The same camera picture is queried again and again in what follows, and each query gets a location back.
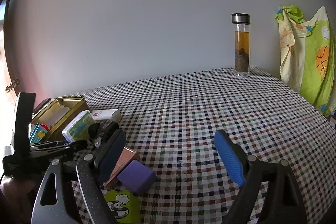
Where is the gold metal tin box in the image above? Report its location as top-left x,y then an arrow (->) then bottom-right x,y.
31,97 -> 89,142

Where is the brass door handle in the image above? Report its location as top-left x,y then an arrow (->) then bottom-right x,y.
5,79 -> 20,93

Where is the green patterned cloth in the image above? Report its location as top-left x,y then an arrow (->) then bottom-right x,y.
275,5 -> 335,117

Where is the red toy brick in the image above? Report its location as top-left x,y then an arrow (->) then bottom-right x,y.
41,124 -> 49,131

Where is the teal toy brick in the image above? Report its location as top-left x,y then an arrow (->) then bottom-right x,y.
29,123 -> 48,144

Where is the glass tea bottle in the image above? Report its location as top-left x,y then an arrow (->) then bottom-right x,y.
231,13 -> 251,77

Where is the clear plastic card case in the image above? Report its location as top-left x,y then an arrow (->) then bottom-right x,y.
62,110 -> 95,143

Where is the white small box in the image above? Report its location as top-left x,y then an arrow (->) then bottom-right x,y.
91,109 -> 122,123

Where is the brown wooden door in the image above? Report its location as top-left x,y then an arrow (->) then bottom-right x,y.
1,0 -> 20,106

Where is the person's left hand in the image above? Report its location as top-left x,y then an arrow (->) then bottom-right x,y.
1,176 -> 39,223

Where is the purple square block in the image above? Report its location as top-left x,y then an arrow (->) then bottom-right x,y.
117,160 -> 157,194

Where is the checkered tablecloth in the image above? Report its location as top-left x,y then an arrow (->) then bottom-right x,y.
77,68 -> 335,223

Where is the green toy brick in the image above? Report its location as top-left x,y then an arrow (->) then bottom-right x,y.
104,190 -> 141,224

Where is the black lumpy object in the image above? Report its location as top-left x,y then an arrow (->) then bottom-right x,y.
88,121 -> 119,148

